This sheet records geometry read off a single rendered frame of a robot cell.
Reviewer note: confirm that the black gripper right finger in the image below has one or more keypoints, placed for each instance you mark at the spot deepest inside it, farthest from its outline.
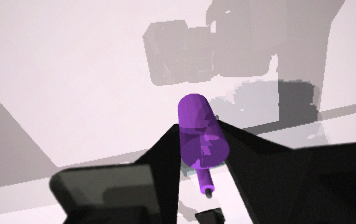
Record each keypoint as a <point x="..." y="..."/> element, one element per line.
<point x="273" y="180"/>

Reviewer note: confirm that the translucent purple cylinder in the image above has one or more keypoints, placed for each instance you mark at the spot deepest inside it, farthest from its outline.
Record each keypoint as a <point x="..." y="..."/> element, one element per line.
<point x="202" y="142"/>

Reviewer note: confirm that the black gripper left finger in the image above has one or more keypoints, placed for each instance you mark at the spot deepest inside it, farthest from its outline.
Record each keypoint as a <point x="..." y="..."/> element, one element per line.
<point x="152" y="181"/>

